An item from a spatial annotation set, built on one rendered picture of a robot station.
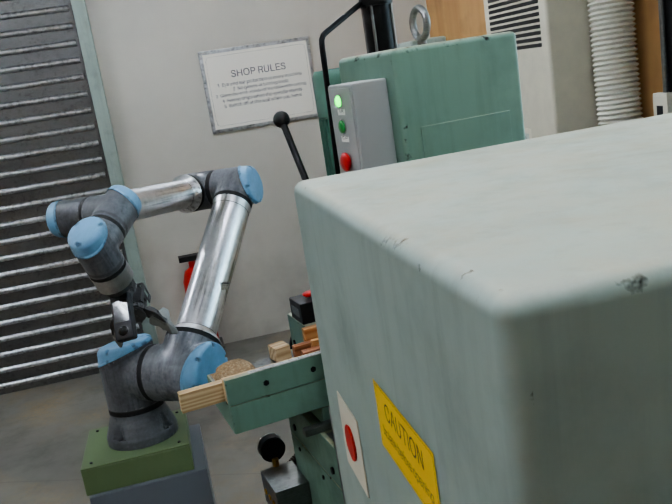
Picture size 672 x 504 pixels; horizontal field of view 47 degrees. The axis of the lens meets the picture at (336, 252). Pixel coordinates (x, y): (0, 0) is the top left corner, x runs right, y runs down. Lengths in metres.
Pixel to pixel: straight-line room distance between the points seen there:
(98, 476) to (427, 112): 1.35
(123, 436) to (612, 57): 1.98
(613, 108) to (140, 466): 1.92
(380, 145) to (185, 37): 3.43
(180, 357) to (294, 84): 2.84
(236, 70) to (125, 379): 2.77
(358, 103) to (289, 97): 3.43
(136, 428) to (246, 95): 2.78
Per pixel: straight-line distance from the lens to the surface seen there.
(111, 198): 1.88
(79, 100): 4.55
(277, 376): 1.57
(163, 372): 2.04
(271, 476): 1.88
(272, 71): 4.60
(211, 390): 1.58
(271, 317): 4.80
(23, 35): 4.59
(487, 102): 1.26
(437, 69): 1.22
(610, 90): 2.90
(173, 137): 4.57
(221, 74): 4.57
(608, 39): 2.89
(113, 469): 2.14
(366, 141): 1.20
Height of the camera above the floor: 1.50
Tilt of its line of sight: 13 degrees down
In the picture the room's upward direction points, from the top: 9 degrees counter-clockwise
